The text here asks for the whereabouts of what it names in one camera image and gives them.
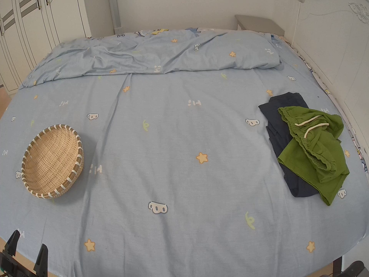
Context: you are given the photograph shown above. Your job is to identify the dark blue garment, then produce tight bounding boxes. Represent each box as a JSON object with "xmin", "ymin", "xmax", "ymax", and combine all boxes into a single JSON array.
[{"xmin": 258, "ymin": 93, "xmax": 320, "ymax": 198}]

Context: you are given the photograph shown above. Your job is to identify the pale blue quilt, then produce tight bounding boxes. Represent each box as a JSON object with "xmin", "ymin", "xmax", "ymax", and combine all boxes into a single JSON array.
[{"xmin": 20, "ymin": 27, "xmax": 284, "ymax": 90}]

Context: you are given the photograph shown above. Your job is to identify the round woven basket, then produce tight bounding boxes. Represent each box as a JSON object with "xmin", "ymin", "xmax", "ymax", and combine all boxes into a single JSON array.
[{"xmin": 22, "ymin": 124, "xmax": 85, "ymax": 198}]

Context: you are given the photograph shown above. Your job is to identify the grey bedside table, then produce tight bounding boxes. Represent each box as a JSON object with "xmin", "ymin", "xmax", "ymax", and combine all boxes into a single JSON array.
[{"xmin": 234, "ymin": 14, "xmax": 286, "ymax": 37}]

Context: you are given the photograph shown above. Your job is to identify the white wardrobe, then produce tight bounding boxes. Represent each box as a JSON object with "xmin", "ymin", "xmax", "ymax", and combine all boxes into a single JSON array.
[{"xmin": 0, "ymin": 0, "xmax": 92, "ymax": 95}]

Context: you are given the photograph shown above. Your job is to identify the green shorts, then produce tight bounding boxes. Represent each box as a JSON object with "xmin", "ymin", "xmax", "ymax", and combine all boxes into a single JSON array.
[{"xmin": 277, "ymin": 106, "xmax": 350, "ymax": 206}]

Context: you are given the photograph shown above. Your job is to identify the bed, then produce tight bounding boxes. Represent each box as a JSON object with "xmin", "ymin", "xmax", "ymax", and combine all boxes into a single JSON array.
[{"xmin": 0, "ymin": 0, "xmax": 369, "ymax": 277}]

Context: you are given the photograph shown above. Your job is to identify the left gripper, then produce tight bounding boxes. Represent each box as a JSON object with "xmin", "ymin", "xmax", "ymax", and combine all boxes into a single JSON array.
[{"xmin": 0, "ymin": 230, "xmax": 48, "ymax": 277}]

